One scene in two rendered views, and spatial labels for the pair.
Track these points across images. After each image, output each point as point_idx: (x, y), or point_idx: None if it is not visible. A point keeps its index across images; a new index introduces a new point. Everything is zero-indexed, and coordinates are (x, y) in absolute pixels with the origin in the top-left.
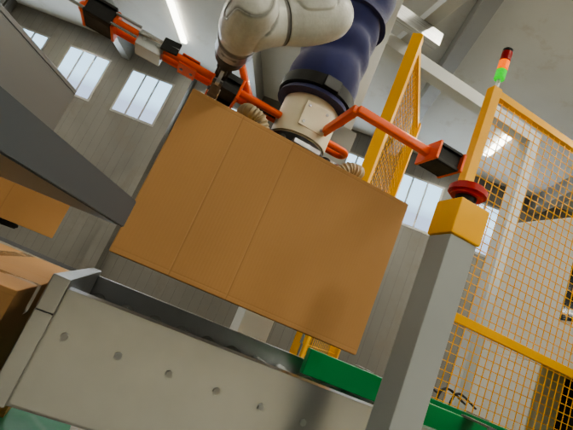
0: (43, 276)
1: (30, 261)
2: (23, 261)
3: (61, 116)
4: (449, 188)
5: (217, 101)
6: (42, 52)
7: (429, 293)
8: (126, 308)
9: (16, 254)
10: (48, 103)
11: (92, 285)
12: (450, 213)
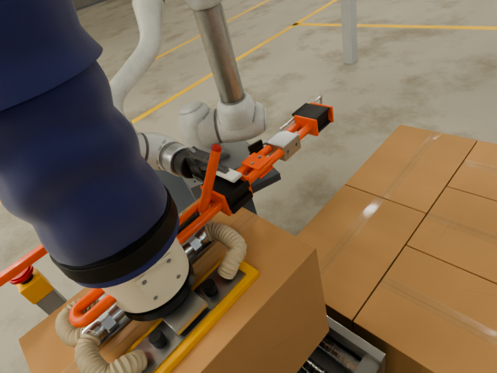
0: (363, 316)
1: (467, 345)
2: (435, 326)
3: (193, 195)
4: (33, 268)
5: (195, 200)
6: (185, 179)
7: (66, 300)
8: (311, 364)
9: (495, 340)
10: (191, 191)
11: (350, 346)
12: (42, 274)
